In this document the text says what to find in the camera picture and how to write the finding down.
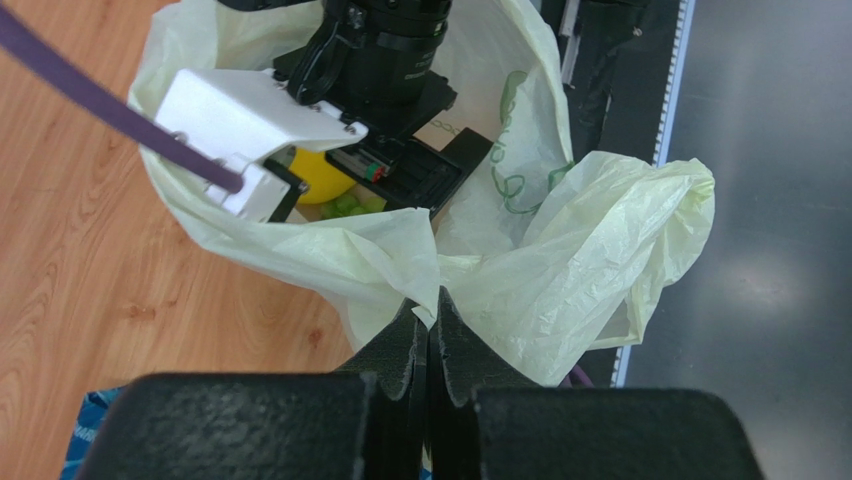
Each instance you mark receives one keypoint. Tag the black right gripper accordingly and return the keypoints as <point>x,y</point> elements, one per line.
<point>390,161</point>

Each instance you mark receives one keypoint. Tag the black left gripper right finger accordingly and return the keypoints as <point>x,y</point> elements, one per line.
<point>487,420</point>

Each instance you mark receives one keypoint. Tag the yellow fake mango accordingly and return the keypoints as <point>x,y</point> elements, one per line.
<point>324,181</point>

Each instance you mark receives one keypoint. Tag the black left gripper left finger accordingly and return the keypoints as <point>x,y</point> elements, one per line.
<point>364,420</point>

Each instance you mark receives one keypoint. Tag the pale yellow plastic bag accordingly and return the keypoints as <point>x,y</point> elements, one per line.
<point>545,257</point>

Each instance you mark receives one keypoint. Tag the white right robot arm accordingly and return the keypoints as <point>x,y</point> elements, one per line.
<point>373,60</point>

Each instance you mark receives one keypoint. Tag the blue leaf-pattern cloth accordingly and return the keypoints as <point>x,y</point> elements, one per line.
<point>90,417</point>

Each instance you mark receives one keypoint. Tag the green fake grapes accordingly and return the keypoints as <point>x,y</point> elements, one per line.
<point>348,205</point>

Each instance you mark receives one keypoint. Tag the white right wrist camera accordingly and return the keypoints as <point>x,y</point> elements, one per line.
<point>240,120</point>

